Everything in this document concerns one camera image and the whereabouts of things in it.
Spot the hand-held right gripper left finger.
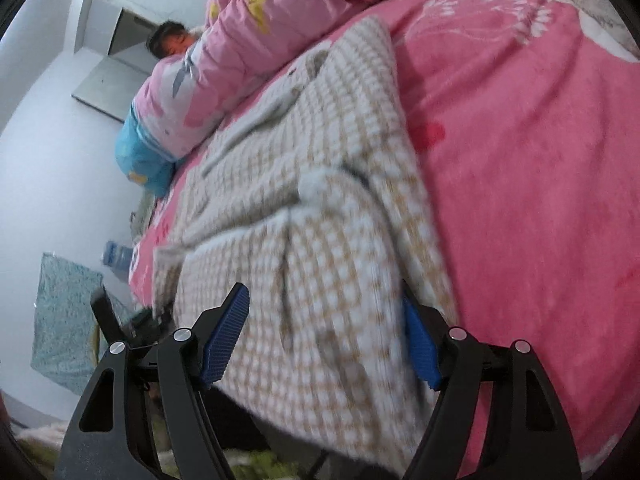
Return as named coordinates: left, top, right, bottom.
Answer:
left=54, top=282, right=251, bottom=480

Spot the grey fluffy cloth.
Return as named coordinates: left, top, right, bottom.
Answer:
left=130, top=195, right=161, bottom=241

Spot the pink printed quilt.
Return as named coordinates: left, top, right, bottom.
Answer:
left=114, top=0, right=471, bottom=198

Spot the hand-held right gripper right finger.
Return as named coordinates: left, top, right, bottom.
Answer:
left=400, top=280, right=583, bottom=480

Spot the teal patterned cloth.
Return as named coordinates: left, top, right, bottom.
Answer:
left=31, top=252, right=133, bottom=396

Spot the beige houndstooth coat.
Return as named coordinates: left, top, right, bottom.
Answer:
left=152, top=15, right=461, bottom=476

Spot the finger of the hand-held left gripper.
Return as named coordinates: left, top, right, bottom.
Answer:
left=90, top=285, right=127, bottom=347

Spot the pink floral bed blanket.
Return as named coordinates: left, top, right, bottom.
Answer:
left=127, top=0, right=640, bottom=480

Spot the blue water jug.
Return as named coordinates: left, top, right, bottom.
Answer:
left=101, top=240, right=136, bottom=281

